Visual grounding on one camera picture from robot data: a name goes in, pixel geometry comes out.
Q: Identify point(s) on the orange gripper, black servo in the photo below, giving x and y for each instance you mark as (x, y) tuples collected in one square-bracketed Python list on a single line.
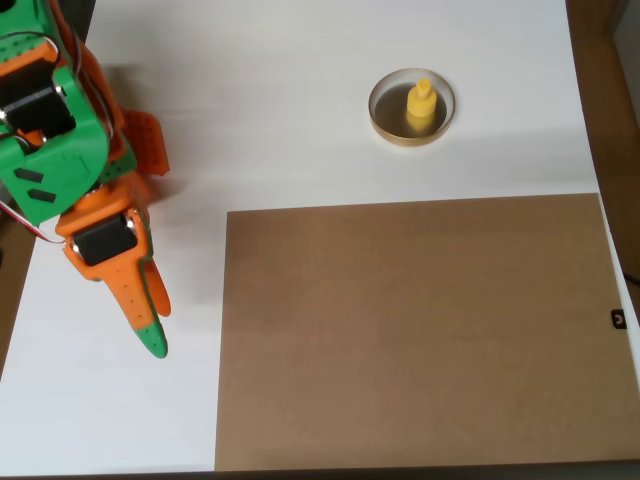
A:
[(106, 243)]

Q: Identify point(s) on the small yellow plastic piece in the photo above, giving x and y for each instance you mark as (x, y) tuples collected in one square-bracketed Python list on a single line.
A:
[(421, 107)]

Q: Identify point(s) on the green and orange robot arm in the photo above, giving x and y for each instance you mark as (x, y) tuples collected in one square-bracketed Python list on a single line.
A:
[(50, 170)]

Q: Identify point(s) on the orange robot base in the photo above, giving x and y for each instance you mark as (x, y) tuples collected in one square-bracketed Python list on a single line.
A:
[(147, 140)]

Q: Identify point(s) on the large white board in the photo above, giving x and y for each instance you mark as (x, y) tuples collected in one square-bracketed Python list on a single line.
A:
[(300, 100)]

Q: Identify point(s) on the brown fibreboard sheet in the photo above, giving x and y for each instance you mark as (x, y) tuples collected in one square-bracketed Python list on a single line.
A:
[(425, 325)]

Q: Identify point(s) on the round shallow wooden dish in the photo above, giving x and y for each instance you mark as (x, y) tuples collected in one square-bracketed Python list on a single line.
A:
[(387, 107)]

